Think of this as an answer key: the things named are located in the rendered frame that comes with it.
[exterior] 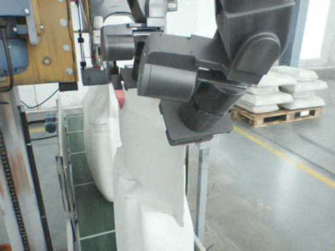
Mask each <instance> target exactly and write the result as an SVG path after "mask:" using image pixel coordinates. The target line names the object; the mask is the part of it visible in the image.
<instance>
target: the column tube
mask: <svg viewBox="0 0 335 251"><path fill-rule="evenodd" d="M0 101H2V102H8V103H9V105H6V104H0V124H1V131H2V133H3V138H4V140H5V147H6V149H7V156H8V158H9V164H10V168H11V172H12V175H13V181H14V185H15V188H16V195H17V196H18V202H19V206H20V210H21V212H22V218H23V221H24V225H25V231H26V235H27V238H28V243H29V249H30V250H31V251H48V245H47V242H46V237H45V234H44V227H43V222H42V219H41V212H40V209H39V202H38V199H37V194H36V191H35V183H34V179H33V175H32V170H31V165H30V162H29V155H28V152H27V147H26V139H25V137H24V136H25V135H24V129H23V124H22V121H21V115H20V111H19V110H18V107H17V105H18V106H20V105H22V104H21V99H20V94H19V91H18V86H13V89H11V91H10V92H5V93H0ZM0 208H1V211H2V215H3V219H4V222H5V227H6V229H7V233H8V236H9V241H10V245H11V249H12V251H24V247H23V244H22V238H21V236H20V230H19V228H18V224H17V221H16V215H15V211H14V209H13V203H12V199H11V196H10V191H9V187H8V185H7V179H6V176H5V170H4V167H3V164H2V161H1V155H0Z"/></svg>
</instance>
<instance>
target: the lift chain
mask: <svg viewBox="0 0 335 251"><path fill-rule="evenodd" d="M0 138H1V139H0V142H2V144H0V155H1V161H2V164H3V167H4V170H5V176H6V179H7V185H8V187H9V191H10V196H11V199H12V203H13V209H14V211H15V215H16V221H17V224H18V228H19V230H20V236H21V238H22V244H23V247H24V251H31V250H30V249H29V243H28V238H27V235H26V231H25V225H24V221H23V218H22V212H21V210H20V206H19V202H18V196H17V195H16V188H15V185H14V181H13V175H12V172H11V168H10V164H9V158H8V156H7V149H6V147H5V140H4V138H3V133H2V131H1V124H0ZM2 147H3V148H2ZM2 151H5V152H2ZM4 159H7V160H6V161H5V160H4ZM6 163H7V165H5V164H6ZM6 167H8V168H9V169H6ZM7 172H9V173H7ZM10 179H11V180H10ZM9 180H10V181H9ZM10 184H12V185H10ZM13 191H14V192H13ZM13 195H15V196H13ZM16 206H17V207H16ZM16 210H17V211H16ZM19 220H21V221H19ZM21 227H22V228H21ZM23 230H24V231H23ZM23 234H25V235H23ZM26 243H27V244H26ZM26 246H27V247H26Z"/></svg>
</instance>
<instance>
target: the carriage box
mask: <svg viewBox="0 0 335 251"><path fill-rule="evenodd" d="M40 2H41V13H42V16H43V26H44V32H45V33H44V35H42V36H40V39H39V40H40V42H39V44H35V45H31V43H30V40H29V33H28V34H20V37H23V38H26V41H27V47H28V54H29V66H28V68H27V70H26V71H25V72H23V73H21V74H17V75H14V77H13V79H14V84H13V86H27V85H36V84H51V83H60V82H75V81H77V82H78V81H79V76H78V66H77V57H76V48H75V39H74V33H73V32H74V29H73V21H72V15H71V14H72V11H71V2H70V0H40ZM20 25H27V22H26V16H20ZM4 79H5V80H0V87H3V86H9V85H10V76H4Z"/></svg>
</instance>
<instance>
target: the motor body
mask: <svg viewBox="0 0 335 251"><path fill-rule="evenodd" d="M5 19H6V21H7V25H8V26H7V28H6V29H5V31H6V34H7V36H6V38H7V44H8V47H9V54H10V58H11V65H12V71H13V74H14V75H17V74H21V73H23V72H25V71H26V70H27V68H28V66H29V54H28V47H27V41H26V38H23V37H20V34H12V31H11V28H10V25H20V17H19V16H7V18H5ZM4 76H9V70H8V63H7V59H6V53H5V49H4V46H3V40H2V38H1V33H0V77H4Z"/></svg>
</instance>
